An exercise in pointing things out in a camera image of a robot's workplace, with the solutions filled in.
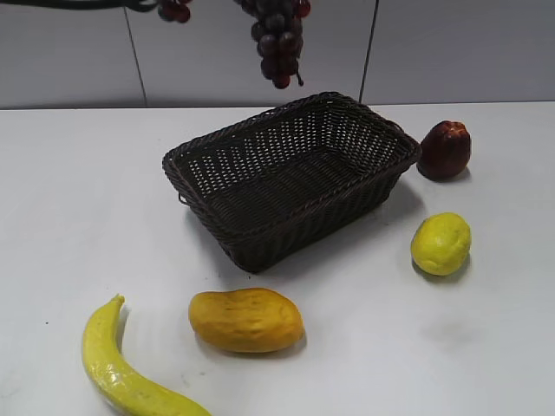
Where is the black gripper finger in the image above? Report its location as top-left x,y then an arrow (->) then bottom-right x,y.
29,0 -> 162,14

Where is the purple grape bunch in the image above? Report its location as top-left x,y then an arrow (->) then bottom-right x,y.
156,0 -> 312,90

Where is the dark brown wicker basket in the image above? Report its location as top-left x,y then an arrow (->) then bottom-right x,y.
162,92 -> 421,273

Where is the orange yellow mango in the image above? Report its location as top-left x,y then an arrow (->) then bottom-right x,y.
188,288 -> 305,354

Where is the dark red apple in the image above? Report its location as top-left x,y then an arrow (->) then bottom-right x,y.
417,120 -> 472,181

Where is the yellow lemon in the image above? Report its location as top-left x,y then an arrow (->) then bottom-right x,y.
410,212 -> 472,276

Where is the yellow banana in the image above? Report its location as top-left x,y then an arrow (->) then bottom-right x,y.
82,294 -> 209,415

